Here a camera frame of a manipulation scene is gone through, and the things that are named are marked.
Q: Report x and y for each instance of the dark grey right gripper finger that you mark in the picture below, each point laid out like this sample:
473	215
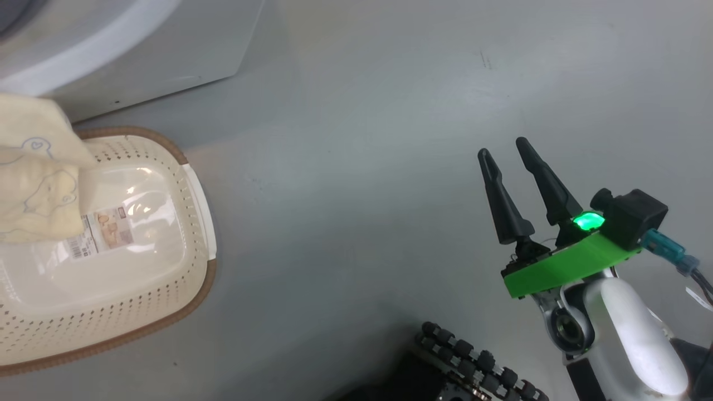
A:
504	211
548	186

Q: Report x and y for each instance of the cream perforated laundry basket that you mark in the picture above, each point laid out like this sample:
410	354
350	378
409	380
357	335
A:
139	289

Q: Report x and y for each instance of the black robot base roller wheel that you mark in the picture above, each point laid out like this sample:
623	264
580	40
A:
465	351

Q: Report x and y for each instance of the cream bear-print garment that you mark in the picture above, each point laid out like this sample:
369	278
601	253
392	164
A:
39	184

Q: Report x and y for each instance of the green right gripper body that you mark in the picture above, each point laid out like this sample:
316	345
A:
562	267

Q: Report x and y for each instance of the white product label in basket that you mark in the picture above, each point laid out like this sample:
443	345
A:
106	231

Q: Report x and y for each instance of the white front-load washing machine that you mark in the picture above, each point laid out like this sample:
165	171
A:
167	55

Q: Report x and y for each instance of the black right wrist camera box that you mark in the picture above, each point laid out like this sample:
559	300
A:
635	217

